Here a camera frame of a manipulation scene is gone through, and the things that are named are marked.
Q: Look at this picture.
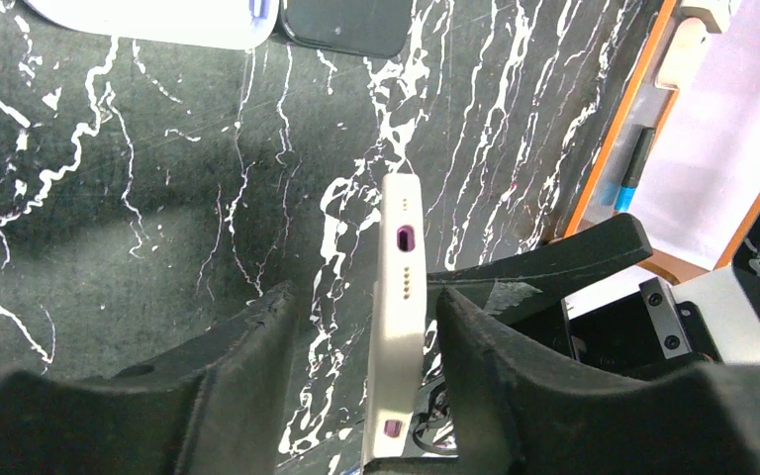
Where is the small pink eraser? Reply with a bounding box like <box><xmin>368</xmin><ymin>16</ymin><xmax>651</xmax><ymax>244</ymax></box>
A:
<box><xmin>654</xmin><ymin>17</ymin><xmax>711</xmax><ymax>90</ymax></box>

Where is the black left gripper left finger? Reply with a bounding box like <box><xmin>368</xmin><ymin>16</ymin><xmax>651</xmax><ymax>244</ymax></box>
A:
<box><xmin>0</xmin><ymin>281</ymin><xmax>299</xmax><ymax>474</ymax></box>

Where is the black smartphone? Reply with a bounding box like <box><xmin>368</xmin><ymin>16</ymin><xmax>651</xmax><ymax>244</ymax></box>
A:
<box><xmin>279</xmin><ymin>0</ymin><xmax>415</xmax><ymax>59</ymax></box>

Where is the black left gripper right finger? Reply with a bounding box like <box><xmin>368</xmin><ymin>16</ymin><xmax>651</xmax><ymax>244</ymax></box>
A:
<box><xmin>436</xmin><ymin>288</ymin><xmax>760</xmax><ymax>474</ymax></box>

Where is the purple phone case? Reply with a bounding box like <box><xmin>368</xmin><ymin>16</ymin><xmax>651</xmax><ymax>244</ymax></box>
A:
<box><xmin>28</xmin><ymin>0</ymin><xmax>281</xmax><ymax>50</ymax></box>

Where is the orange wooden tiered shelf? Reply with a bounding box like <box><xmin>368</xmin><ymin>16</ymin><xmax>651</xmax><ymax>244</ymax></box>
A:
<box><xmin>567</xmin><ymin>1</ymin><xmax>760</xmax><ymax>280</ymax></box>

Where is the beige cased smartphone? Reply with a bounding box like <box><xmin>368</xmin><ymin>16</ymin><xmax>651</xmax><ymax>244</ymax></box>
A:
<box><xmin>360</xmin><ymin>173</ymin><xmax>428</xmax><ymax>467</ymax></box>

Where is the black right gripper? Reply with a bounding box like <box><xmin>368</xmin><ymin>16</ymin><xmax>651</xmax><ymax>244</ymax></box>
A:
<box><xmin>427</xmin><ymin>213</ymin><xmax>722</xmax><ymax>381</ymax></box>

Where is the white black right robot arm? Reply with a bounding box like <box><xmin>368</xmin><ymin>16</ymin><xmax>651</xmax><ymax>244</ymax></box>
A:
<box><xmin>427</xmin><ymin>213</ymin><xmax>760</xmax><ymax>379</ymax></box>

